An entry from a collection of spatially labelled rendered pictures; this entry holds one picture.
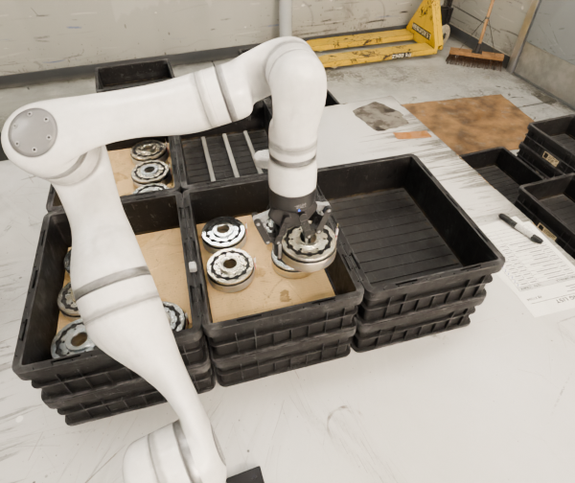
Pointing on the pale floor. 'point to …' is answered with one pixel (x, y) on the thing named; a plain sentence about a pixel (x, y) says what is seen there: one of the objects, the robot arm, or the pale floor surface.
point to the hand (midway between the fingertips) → (291, 245)
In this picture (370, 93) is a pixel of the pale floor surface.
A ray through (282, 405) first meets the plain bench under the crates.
